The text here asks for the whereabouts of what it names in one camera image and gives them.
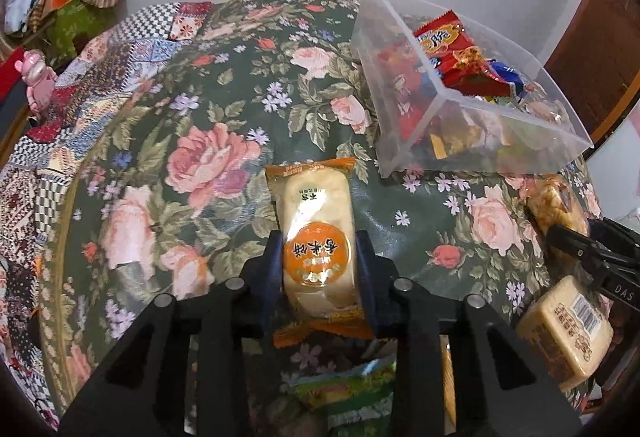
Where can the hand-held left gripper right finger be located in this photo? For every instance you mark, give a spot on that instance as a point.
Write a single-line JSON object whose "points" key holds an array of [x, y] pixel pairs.
{"points": [[367, 277]]}

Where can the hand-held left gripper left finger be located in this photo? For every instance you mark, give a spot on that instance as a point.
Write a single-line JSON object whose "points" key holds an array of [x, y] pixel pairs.
{"points": [[267, 277]]}

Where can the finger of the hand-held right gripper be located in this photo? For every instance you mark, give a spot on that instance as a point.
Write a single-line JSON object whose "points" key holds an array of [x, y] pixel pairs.
{"points": [[617, 232], [572, 241]]}

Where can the golden crisp cake packet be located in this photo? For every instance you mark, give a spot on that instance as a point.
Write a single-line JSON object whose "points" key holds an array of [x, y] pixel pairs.
{"points": [[552, 202]]}

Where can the orange label rice cake packet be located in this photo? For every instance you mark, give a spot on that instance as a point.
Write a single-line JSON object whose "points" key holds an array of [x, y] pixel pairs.
{"points": [[315, 217]]}

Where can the clear plastic storage box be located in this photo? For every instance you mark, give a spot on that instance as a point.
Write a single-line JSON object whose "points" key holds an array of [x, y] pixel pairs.
{"points": [[400, 127]]}

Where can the blue chip packet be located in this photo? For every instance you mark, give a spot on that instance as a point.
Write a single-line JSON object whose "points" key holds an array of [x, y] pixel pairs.
{"points": [[507, 77]]}

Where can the red snack packet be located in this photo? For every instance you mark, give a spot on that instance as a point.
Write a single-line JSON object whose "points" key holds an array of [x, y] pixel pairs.
{"points": [[450, 47]]}

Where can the barcode brown cake packet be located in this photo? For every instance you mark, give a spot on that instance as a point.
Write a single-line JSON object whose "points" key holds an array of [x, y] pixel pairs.
{"points": [[565, 332]]}

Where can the green snack packet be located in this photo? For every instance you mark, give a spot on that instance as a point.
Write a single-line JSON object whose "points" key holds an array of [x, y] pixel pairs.
{"points": [[345, 392]]}

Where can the floral green blanket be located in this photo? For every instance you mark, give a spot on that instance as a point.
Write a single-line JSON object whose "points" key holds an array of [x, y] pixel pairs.
{"points": [[200, 157]]}

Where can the yellow snack packet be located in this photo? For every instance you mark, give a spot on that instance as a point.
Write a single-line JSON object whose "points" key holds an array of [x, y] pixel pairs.
{"points": [[450, 142]]}

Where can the wooden door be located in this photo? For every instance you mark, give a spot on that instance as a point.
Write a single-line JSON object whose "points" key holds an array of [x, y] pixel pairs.
{"points": [[600, 42]]}

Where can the patchwork quilt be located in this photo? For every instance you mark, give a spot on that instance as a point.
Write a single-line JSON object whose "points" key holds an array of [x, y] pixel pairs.
{"points": [[75, 82]]}

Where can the pink toy figure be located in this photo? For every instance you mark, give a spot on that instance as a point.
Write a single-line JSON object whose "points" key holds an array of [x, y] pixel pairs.
{"points": [[37, 77]]}

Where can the green patterned cloth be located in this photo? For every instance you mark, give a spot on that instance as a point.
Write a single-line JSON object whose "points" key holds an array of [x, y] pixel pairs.
{"points": [[75, 29]]}

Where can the red cloth item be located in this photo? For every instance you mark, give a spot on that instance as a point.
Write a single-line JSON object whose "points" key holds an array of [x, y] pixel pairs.
{"points": [[10, 77]]}

